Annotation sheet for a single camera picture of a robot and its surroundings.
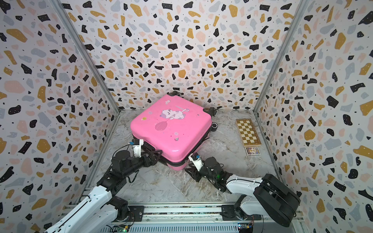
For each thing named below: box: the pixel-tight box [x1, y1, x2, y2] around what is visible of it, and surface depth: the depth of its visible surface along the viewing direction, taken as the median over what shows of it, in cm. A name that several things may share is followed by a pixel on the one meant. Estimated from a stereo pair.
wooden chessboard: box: [235, 118, 262, 148], surface depth 106 cm
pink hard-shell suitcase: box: [130, 91, 219, 171], surface depth 86 cm
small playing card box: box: [244, 146, 261, 156], surface depth 99 cm
